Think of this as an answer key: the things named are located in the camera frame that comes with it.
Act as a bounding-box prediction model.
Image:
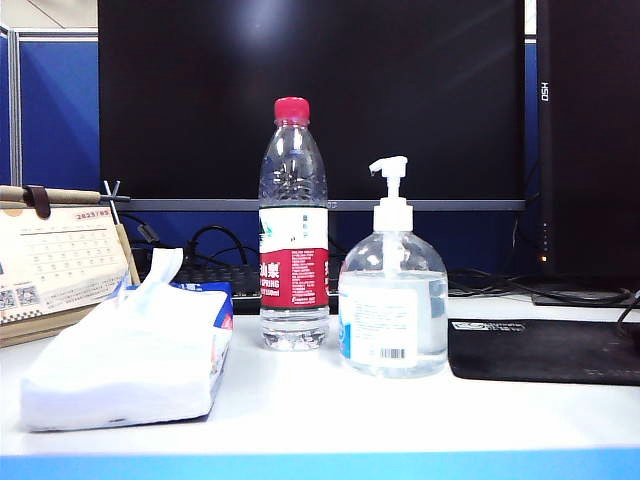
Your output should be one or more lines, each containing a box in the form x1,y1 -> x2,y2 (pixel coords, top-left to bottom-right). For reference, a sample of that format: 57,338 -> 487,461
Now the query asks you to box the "large black monitor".
97,0 -> 527,213

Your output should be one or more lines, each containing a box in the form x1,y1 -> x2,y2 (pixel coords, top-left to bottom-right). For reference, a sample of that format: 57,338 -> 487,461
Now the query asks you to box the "black monitor cable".
447,267 -> 635,306

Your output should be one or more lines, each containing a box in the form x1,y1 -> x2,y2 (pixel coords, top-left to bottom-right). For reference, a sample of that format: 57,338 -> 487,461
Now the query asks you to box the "wooden rod with leather strap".
0,179 -> 132,221

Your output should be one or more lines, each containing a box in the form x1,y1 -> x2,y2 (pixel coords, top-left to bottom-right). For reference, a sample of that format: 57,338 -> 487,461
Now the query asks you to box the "black mouse pad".
447,318 -> 640,387

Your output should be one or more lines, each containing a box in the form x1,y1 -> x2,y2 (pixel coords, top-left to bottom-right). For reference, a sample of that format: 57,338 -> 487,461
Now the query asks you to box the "beige desk calendar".
0,202 -> 141,349

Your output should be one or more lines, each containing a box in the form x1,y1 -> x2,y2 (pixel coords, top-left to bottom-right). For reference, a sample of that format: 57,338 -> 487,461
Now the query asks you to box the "thick black cable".
615,288 -> 640,341

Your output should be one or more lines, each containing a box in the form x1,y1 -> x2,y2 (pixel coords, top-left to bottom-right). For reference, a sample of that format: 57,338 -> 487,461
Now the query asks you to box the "black cable with ferrite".
119,213 -> 261,269

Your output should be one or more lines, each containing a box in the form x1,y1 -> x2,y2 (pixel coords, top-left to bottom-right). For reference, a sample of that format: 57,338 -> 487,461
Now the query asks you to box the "black keyboard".
169,262 -> 341,316

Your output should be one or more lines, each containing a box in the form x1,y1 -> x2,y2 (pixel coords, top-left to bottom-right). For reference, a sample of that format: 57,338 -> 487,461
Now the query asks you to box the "clear sanitizer pump bottle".
337,155 -> 449,380

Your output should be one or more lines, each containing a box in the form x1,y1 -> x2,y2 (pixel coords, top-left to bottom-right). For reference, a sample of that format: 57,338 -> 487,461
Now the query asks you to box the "blue office partition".
0,24 -> 544,276

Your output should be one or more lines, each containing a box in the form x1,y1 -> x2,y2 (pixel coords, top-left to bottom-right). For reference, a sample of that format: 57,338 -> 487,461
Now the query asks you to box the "red-capped clear water bottle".
258,96 -> 331,352

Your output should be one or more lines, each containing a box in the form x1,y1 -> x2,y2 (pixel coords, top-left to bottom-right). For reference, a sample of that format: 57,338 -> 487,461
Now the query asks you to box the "white blue tissue pack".
19,279 -> 235,432

